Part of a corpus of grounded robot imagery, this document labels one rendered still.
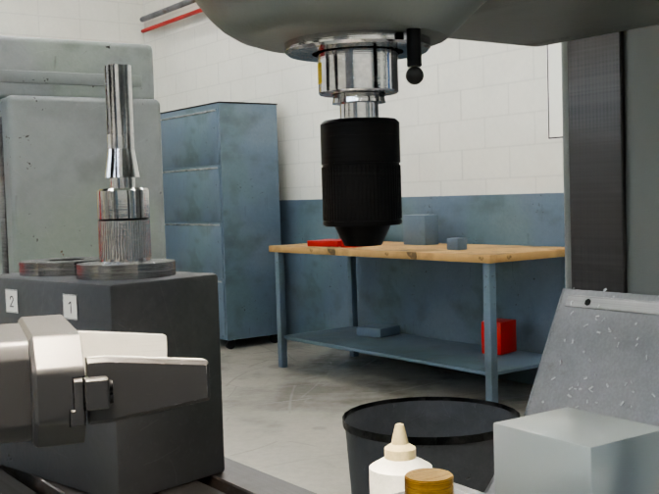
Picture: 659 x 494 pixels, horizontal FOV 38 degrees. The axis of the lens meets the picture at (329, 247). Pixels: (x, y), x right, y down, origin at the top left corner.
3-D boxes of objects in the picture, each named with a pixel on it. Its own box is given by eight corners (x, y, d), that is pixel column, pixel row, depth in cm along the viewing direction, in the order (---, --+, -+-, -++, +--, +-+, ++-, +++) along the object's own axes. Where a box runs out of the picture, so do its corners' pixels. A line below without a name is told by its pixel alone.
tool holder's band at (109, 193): (112, 199, 85) (111, 188, 85) (87, 200, 89) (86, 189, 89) (158, 198, 88) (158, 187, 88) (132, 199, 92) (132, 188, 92)
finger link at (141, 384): (207, 409, 49) (83, 421, 47) (205, 346, 49) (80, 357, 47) (215, 415, 48) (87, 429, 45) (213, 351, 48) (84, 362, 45)
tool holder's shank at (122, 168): (115, 188, 86) (110, 62, 85) (98, 189, 88) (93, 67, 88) (146, 187, 88) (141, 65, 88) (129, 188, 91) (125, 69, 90)
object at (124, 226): (115, 265, 85) (112, 199, 85) (90, 263, 89) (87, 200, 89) (161, 261, 88) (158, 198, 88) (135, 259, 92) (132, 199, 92)
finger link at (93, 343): (166, 324, 58) (60, 332, 56) (168, 377, 58) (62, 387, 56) (161, 321, 60) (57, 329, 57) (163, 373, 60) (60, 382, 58)
